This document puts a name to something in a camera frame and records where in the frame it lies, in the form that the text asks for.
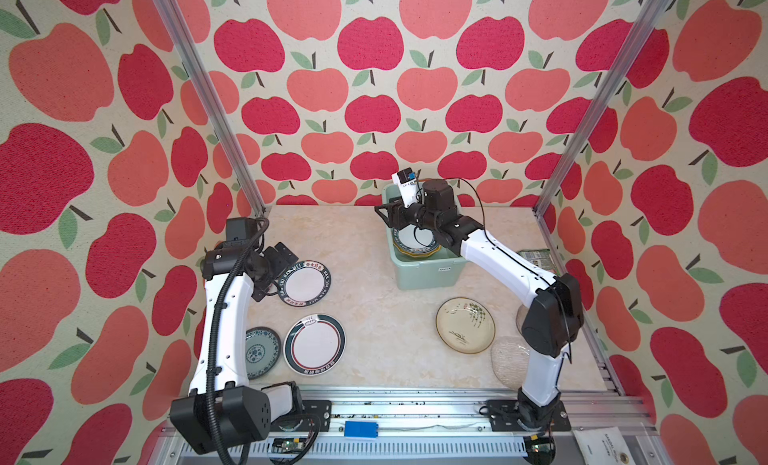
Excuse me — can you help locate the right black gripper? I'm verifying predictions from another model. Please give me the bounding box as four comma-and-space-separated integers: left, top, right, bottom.
373, 190, 439, 234

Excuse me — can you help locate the yellow dotted scalloped plate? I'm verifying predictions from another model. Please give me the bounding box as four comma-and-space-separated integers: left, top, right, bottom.
391, 225, 444, 261

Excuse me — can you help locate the large green rimmed white plate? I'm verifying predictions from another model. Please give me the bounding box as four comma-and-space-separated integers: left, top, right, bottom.
283, 314, 347, 376

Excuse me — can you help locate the cream plate with bamboo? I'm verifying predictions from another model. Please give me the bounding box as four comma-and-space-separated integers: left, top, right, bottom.
435, 297, 496, 354

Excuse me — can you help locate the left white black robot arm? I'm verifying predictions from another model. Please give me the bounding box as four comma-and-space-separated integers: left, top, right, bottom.
169, 217, 304, 464

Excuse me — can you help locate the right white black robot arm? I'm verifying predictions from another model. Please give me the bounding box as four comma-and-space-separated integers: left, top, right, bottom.
374, 168, 584, 431

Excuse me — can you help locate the mint green plastic bin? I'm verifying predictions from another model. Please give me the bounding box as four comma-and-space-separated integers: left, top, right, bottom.
380, 183, 466, 290

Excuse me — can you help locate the small teal patterned plate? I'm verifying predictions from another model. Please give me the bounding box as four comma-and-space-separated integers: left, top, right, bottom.
245, 326, 282, 380

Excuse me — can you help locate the green snack packet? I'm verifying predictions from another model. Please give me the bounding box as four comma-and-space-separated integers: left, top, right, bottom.
518, 249, 558, 274

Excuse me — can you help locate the smoky brown glass plate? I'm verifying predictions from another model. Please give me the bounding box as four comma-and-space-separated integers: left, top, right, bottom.
515, 305, 529, 335

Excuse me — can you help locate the clear textured glass plate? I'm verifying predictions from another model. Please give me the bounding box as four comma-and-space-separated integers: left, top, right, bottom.
491, 335, 530, 389

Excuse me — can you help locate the green circuit board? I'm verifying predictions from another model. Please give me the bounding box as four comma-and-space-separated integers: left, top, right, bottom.
270, 437, 305, 455

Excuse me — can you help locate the blue rectangular box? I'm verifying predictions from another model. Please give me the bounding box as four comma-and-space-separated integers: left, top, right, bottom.
343, 421, 379, 440

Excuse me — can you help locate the white paper sheet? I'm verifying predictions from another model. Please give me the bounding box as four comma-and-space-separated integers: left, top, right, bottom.
573, 427, 635, 465

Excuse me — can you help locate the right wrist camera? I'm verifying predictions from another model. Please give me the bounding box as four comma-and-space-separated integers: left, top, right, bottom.
392, 167, 421, 208

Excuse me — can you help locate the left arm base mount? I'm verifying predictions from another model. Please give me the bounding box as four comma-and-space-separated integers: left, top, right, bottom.
270, 400, 332, 433

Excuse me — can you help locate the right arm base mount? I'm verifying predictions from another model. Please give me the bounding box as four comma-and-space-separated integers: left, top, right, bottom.
478, 399, 572, 433

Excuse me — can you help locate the left aluminium frame post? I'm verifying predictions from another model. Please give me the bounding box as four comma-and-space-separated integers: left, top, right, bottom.
153, 0, 269, 217

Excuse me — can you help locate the aluminium frame post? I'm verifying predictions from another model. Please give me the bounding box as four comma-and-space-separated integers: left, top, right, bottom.
153, 0, 269, 217
533, 0, 682, 217

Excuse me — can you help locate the right aluminium frame post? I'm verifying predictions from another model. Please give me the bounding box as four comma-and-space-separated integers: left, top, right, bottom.
533, 0, 682, 217

